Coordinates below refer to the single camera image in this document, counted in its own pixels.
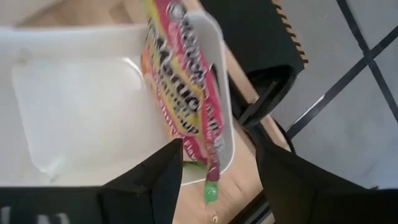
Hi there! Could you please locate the black hazard-striped floor mat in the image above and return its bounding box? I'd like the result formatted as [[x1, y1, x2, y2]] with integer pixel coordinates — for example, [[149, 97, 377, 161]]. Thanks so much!
[[198, 0, 310, 75]]

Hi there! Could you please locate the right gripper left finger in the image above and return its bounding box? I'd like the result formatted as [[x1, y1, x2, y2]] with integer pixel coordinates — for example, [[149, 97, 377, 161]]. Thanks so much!
[[98, 138, 185, 224]]

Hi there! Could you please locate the white plastic bin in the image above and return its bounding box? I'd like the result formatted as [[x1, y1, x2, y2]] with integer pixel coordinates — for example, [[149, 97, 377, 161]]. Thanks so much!
[[0, 11, 236, 187]]

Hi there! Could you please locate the green pink Maruchan ramen pack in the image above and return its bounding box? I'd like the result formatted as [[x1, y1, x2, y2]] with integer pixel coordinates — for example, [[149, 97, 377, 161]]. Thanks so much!
[[140, 0, 225, 205]]

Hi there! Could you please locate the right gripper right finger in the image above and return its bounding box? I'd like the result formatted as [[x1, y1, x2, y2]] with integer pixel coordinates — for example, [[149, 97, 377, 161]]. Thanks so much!
[[256, 141, 374, 224]]

